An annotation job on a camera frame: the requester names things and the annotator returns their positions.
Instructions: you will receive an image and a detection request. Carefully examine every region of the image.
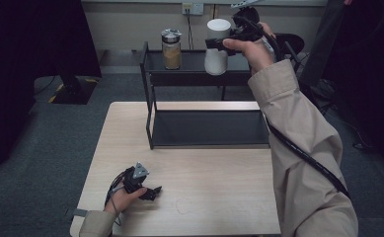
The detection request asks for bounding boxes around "person's right hand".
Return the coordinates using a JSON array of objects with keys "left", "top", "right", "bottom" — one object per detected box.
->
[{"left": 222, "top": 21, "right": 276, "bottom": 76}]

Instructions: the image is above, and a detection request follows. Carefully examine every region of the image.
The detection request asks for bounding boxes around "stand base with yellow stripes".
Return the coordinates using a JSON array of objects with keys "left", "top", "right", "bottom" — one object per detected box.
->
[{"left": 47, "top": 75, "right": 100, "bottom": 106}]

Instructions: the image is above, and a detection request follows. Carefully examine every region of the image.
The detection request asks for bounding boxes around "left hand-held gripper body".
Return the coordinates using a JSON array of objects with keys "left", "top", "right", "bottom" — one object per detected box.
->
[{"left": 122, "top": 161, "right": 151, "bottom": 196}]

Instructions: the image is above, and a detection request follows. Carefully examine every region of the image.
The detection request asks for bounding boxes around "right hand-held gripper cable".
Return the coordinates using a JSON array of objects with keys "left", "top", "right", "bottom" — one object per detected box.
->
[{"left": 237, "top": 13, "right": 351, "bottom": 200}]

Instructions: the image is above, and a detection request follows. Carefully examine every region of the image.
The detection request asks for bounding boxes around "black wall socket cable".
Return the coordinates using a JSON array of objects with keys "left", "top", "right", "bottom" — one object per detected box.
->
[{"left": 185, "top": 9, "right": 195, "bottom": 51}]

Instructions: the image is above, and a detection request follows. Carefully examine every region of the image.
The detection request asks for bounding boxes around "black curtain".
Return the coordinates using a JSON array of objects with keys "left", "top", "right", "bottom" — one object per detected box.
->
[{"left": 0, "top": 0, "right": 103, "bottom": 176}]

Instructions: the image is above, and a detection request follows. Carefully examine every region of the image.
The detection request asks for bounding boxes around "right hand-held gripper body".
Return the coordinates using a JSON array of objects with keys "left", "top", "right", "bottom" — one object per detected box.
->
[{"left": 230, "top": 0, "right": 267, "bottom": 43}]

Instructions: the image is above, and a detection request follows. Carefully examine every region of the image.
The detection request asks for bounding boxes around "black chair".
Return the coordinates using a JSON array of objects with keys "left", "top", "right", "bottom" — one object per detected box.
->
[{"left": 220, "top": 32, "right": 306, "bottom": 102}]

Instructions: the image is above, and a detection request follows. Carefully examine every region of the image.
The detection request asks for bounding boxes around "left hand-held gripper cable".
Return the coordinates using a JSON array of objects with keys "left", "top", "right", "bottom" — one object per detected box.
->
[{"left": 104, "top": 168, "right": 128, "bottom": 228}]

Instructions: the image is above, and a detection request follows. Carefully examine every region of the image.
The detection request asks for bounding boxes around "white wall socket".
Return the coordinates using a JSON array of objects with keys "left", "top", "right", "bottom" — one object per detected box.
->
[{"left": 181, "top": 2, "right": 205, "bottom": 17}]

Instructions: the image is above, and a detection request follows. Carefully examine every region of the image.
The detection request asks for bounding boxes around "person's left hand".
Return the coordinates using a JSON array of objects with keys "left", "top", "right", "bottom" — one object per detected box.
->
[{"left": 103, "top": 186, "right": 148, "bottom": 215}]

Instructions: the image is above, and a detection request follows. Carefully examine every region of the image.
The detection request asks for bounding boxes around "black metal two-tier shelf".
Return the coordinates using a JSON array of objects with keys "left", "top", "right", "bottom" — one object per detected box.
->
[{"left": 138, "top": 40, "right": 303, "bottom": 151}]

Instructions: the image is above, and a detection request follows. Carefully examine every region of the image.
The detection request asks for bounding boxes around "white bottle with white lid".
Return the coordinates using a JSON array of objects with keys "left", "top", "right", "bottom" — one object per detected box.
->
[{"left": 203, "top": 18, "right": 233, "bottom": 77}]

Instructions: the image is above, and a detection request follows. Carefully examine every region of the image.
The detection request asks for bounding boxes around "glass jar with silver lid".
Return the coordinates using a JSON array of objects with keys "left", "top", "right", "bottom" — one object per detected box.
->
[{"left": 160, "top": 28, "right": 184, "bottom": 71}]

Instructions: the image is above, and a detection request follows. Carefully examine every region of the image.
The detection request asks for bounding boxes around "grey strap at table edge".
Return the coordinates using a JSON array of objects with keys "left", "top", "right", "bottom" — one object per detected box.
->
[{"left": 63, "top": 207, "right": 89, "bottom": 218}]

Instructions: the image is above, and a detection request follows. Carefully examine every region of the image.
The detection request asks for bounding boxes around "hand-held gripper cable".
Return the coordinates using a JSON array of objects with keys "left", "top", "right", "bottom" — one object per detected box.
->
[
  {"left": 237, "top": 13, "right": 351, "bottom": 200},
  {"left": 104, "top": 168, "right": 128, "bottom": 228}
]

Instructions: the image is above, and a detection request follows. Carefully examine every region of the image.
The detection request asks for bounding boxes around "dark grey upright panel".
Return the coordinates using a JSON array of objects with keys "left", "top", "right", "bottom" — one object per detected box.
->
[{"left": 299, "top": 0, "right": 349, "bottom": 89}]

